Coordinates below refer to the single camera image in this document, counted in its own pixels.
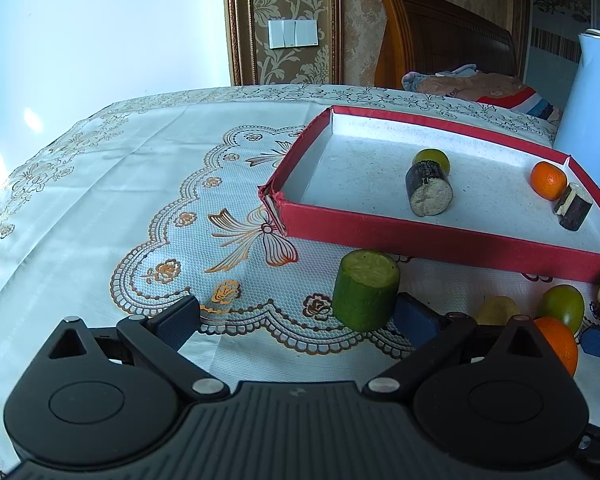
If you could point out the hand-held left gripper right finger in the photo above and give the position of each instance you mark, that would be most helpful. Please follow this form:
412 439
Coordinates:
415 325

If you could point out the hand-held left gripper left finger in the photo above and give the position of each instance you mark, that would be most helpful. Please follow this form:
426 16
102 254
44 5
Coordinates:
180 322

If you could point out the orange tangerine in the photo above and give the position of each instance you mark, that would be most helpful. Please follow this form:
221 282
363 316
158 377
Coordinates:
562 347
547 180

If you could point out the green tangerine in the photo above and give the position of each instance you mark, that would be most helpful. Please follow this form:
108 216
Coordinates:
435 157
562 305

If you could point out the green cucumber piece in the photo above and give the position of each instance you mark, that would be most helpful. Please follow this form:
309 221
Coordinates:
362 295

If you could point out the small yellowish fruit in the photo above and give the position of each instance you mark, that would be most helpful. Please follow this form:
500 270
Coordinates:
497 310

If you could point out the red shallow cardboard box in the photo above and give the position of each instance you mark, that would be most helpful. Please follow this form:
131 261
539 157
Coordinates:
370 170

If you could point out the light blue electric kettle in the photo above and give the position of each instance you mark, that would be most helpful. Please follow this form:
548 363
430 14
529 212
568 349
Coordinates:
590 110

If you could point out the pink striped blanket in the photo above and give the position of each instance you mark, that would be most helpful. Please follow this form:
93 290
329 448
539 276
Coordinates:
495 90

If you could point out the wooden bed headboard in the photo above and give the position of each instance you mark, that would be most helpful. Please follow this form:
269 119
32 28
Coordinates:
440 35

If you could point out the wardrobe with patterned sliding doors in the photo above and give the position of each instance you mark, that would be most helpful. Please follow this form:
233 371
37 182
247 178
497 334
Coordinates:
555 20

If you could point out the white wall light switch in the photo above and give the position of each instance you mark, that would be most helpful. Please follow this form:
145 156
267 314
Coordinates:
292 32

